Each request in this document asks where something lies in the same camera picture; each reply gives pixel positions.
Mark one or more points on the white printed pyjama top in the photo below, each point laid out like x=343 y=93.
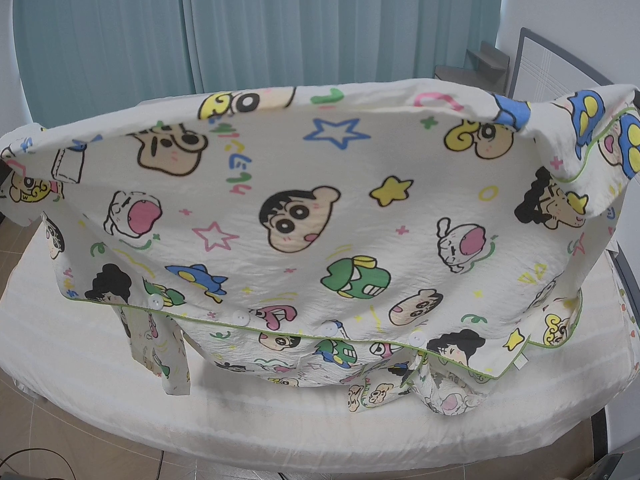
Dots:
x=350 y=178

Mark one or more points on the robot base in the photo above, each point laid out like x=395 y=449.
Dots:
x=625 y=468

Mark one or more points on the blue-green curtain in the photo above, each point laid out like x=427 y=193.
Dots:
x=250 y=23

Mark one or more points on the grey bedside table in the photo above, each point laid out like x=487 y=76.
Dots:
x=480 y=70

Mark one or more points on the bed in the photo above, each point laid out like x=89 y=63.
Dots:
x=75 y=348

